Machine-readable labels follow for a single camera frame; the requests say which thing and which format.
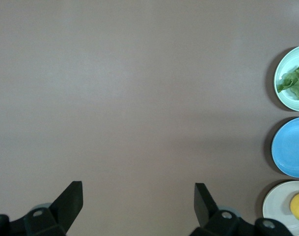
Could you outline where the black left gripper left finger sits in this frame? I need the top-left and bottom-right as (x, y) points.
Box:
(8, 181), (84, 236)

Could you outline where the pale green round plate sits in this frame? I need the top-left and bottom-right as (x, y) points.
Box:
(273, 44), (299, 113)

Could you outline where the beige round plate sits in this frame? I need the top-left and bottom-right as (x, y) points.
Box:
(262, 181), (299, 236)

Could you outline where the green lettuce leaf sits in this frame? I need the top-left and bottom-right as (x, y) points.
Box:
(276, 63), (299, 101)

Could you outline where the blue round plate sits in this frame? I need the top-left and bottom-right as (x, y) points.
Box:
(271, 117), (299, 178)

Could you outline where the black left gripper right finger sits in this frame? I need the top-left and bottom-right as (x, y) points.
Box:
(188, 182), (257, 236)

